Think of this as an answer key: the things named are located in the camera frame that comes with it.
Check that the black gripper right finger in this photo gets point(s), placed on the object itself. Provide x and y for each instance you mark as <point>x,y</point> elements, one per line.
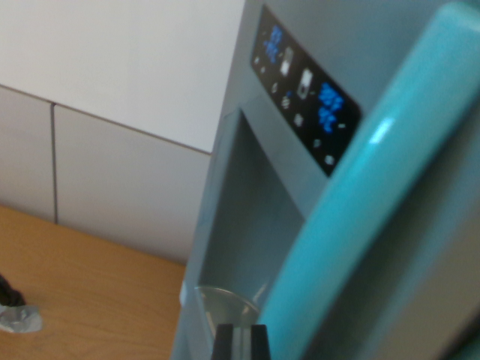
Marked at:
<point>260,345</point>

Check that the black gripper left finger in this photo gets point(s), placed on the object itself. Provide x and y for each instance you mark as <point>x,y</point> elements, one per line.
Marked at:
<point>224,345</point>

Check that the grey toy refrigerator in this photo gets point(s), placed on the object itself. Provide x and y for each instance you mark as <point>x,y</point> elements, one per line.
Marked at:
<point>240,210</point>

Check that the gray tape piece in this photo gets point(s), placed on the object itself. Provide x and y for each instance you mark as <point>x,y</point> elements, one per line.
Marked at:
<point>20,318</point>

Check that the black temperature display panel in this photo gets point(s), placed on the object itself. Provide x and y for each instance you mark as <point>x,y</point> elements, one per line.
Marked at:
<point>307,112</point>

